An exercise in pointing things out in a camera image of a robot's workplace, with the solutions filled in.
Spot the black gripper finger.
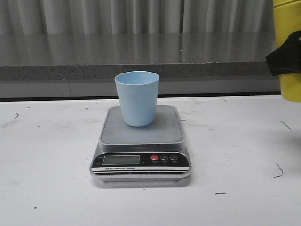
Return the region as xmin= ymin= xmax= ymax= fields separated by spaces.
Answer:
xmin=266 ymin=30 xmax=301 ymax=76

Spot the yellow squeeze bottle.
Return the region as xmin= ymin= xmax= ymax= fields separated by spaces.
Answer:
xmin=273 ymin=0 xmax=301 ymax=102

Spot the light blue plastic cup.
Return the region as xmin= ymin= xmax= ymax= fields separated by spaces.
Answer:
xmin=115 ymin=71 xmax=160 ymax=127

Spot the silver electronic kitchen scale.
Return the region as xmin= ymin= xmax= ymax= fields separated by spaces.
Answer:
xmin=90 ymin=105 xmax=192 ymax=188

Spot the grey stone counter ledge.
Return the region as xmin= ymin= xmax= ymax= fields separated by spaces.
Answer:
xmin=0 ymin=32 xmax=280 ymax=99

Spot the white pleated curtain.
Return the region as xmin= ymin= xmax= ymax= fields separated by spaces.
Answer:
xmin=0 ymin=0 xmax=274 ymax=35

